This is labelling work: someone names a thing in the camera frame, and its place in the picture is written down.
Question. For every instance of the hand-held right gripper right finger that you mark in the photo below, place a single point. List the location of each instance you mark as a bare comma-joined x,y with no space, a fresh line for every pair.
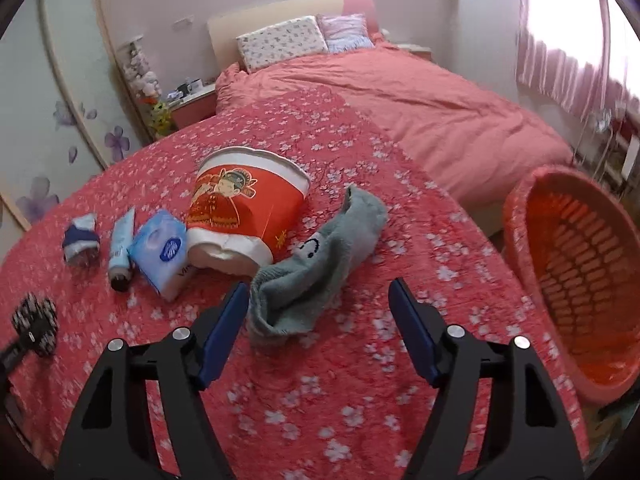
415,330

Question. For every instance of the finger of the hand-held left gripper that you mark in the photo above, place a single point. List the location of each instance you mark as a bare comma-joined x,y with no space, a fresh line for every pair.
15,350

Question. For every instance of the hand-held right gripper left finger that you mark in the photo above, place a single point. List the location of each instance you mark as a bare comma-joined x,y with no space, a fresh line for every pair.
225,330

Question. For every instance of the blue tissue packet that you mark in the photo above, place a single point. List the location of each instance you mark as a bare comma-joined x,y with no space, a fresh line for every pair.
160,250

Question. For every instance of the grey-green sock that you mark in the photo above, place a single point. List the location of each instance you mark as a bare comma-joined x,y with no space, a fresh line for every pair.
320,265

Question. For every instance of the red paper bucket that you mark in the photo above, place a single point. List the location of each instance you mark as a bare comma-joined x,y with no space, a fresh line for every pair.
240,205

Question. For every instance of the navy and white sock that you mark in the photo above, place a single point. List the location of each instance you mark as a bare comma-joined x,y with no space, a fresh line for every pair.
80,240

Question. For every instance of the white tube with black cap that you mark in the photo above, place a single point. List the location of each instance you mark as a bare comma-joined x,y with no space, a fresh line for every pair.
120,250

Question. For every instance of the orange plastic laundry basket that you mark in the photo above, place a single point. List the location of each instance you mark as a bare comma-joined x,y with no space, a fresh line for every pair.
580,285

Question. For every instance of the red floral tablecloth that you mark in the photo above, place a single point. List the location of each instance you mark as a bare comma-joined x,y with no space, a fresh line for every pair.
300,410

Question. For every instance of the yellow plush toy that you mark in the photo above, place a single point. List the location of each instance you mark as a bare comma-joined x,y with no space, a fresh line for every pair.
161,117

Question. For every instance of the pink nightstand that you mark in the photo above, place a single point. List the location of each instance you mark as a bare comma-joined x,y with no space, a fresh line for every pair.
415,50
192,110

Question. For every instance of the pink duvet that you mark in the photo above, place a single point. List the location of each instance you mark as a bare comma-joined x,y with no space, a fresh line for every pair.
425,105

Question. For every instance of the floral sliding door wardrobe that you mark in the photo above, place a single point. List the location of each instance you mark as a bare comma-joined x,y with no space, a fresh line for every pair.
60,85

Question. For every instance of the clear tube of plush toys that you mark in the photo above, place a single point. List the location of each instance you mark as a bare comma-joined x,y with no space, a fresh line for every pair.
140,70

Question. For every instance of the white floral pillow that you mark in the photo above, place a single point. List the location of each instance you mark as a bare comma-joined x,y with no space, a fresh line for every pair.
280,42

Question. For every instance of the pink curtain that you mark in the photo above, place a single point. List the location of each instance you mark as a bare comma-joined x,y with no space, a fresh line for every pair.
565,75

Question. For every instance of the pink striped pillow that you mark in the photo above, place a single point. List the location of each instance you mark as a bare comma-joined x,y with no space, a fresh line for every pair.
345,32

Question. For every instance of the beige pink headboard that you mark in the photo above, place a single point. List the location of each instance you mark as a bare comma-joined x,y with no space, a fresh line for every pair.
265,22

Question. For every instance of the wall light switch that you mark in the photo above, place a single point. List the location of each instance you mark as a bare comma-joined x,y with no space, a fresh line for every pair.
182,22

